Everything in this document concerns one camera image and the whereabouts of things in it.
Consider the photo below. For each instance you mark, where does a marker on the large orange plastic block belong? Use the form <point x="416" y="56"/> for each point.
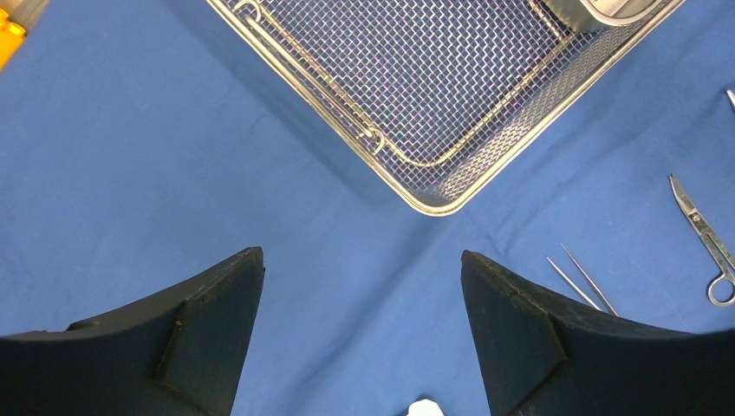
<point x="13" y="36"/>

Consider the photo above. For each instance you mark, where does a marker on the blue surgical drape cloth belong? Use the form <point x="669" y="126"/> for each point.
<point x="143" y="142"/>

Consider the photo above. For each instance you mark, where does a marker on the steel surgical forceps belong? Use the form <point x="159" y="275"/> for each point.
<point x="731" y="97"/>

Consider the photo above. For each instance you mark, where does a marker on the steel surgical scissors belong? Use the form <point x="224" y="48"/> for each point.
<point x="711" y="241"/>

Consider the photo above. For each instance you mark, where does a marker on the stainless steel instrument tray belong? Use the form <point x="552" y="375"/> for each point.
<point x="592" y="15"/>

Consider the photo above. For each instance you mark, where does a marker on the wire mesh instrument basket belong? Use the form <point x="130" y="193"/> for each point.
<point x="436" y="97"/>

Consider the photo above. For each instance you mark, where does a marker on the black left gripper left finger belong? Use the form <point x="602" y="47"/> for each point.
<point x="179" y="351"/>

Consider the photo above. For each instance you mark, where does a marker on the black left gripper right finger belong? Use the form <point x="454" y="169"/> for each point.
<point x="541" y="353"/>

